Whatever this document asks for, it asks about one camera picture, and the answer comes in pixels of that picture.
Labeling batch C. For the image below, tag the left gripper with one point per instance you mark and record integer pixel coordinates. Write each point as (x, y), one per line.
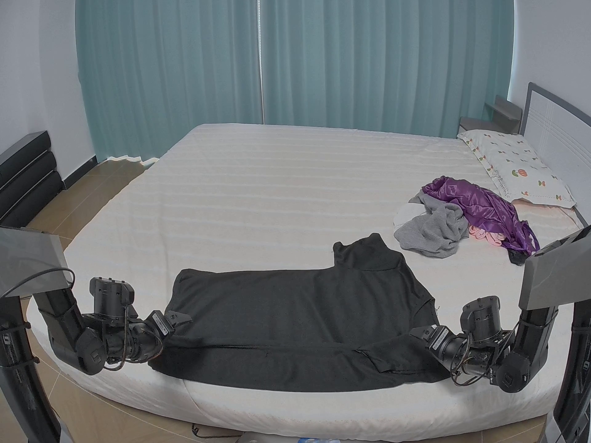
(157, 328)

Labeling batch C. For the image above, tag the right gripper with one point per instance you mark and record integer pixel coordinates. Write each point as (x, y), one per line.
(441, 342)

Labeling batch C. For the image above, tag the black T-shirt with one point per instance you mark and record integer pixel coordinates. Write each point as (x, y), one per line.
(295, 312)

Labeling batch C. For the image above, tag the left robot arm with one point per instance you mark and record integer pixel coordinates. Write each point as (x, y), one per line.
(64, 326)

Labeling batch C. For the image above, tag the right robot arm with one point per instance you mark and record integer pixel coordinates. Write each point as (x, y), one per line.
(531, 330)

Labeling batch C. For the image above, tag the bed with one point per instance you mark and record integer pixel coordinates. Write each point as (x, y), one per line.
(254, 192)

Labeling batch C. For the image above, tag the grey knit garment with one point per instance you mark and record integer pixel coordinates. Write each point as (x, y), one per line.
(429, 236)

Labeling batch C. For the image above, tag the pink garment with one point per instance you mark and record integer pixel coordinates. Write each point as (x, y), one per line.
(485, 236)

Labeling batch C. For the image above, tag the black lace garment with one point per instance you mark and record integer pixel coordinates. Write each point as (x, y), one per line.
(518, 256)

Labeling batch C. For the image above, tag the white garment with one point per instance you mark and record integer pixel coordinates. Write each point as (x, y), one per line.
(406, 215)

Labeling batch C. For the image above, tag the purple satin garment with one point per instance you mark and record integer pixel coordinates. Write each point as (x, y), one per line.
(485, 206)

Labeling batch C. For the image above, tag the white printed pillow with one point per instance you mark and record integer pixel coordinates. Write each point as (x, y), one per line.
(517, 169)

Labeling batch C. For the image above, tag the black chest of drawers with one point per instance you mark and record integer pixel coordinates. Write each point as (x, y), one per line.
(25, 178)

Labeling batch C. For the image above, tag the grey bedside table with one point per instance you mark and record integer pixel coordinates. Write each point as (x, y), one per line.
(501, 111)

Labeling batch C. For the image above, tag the blue-green curtain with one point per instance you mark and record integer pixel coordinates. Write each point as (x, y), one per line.
(383, 49)
(171, 62)

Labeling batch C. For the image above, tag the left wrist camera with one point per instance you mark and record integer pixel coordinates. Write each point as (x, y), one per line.
(178, 319)

